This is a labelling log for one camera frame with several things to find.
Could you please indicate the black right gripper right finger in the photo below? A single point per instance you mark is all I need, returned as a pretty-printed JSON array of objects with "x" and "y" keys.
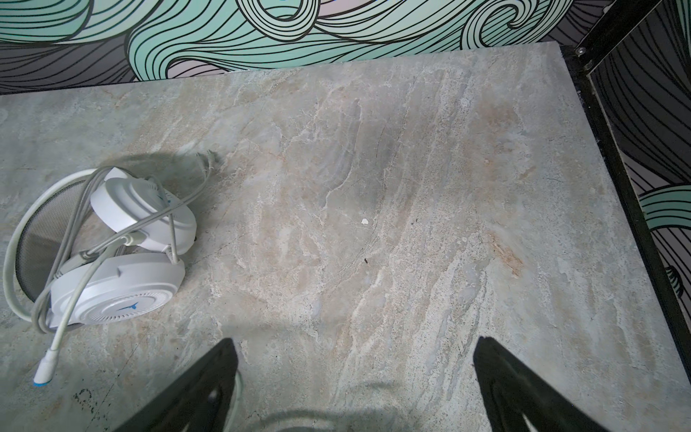
[{"x": 517, "y": 399}]

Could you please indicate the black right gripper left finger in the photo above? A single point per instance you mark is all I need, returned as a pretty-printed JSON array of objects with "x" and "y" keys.
[{"x": 203, "y": 398}]

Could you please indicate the white over-ear headphones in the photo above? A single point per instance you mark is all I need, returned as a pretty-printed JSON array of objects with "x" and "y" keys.
[{"x": 99, "y": 246}]

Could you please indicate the black corner frame post right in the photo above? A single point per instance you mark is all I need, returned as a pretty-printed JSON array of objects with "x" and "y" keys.
[{"x": 630, "y": 60}]

